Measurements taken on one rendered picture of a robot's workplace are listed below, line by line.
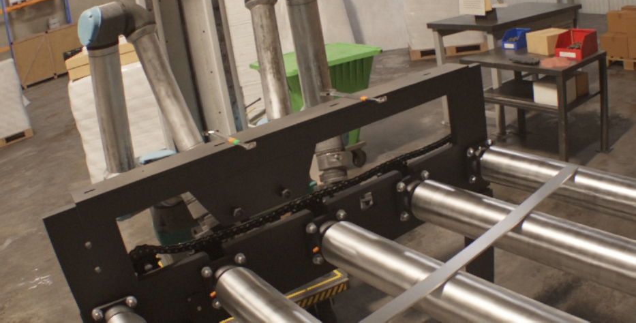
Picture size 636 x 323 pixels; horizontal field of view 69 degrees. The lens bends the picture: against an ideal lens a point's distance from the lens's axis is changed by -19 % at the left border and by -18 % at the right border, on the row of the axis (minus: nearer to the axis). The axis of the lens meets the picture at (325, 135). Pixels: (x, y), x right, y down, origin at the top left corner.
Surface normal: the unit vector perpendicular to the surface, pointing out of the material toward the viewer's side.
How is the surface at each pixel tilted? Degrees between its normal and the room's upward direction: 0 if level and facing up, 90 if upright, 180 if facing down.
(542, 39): 90
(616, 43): 90
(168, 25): 90
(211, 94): 90
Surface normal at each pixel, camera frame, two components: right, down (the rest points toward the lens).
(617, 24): -0.77, 0.31
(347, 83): 0.46, 0.36
